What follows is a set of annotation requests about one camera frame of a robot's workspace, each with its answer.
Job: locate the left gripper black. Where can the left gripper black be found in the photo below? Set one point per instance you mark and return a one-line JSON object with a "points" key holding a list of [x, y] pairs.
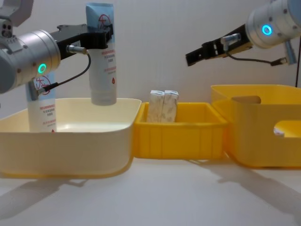
{"points": [[70, 35]]}

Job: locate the small yellow plastic bin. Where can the small yellow plastic bin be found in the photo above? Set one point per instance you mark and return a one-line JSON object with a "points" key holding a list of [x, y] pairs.
{"points": [[178, 139]]}

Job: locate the white item inside yellow bin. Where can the white item inside yellow bin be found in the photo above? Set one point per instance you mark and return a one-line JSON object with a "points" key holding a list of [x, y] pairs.
{"points": [[279, 131]]}

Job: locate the cream plastic bin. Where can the cream plastic bin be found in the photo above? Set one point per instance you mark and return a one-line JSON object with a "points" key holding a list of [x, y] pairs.
{"points": [[70, 146]]}

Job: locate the small patterned carton box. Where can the small patterned carton box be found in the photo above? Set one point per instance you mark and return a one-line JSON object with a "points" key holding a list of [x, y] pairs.
{"points": [[155, 108], [169, 108]]}

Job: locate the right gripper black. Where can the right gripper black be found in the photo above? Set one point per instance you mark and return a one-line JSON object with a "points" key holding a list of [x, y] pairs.
{"points": [[216, 48]]}

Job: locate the white tube with red print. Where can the white tube with red print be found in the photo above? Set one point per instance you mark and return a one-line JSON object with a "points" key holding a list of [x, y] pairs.
{"points": [[103, 70], [42, 110]]}

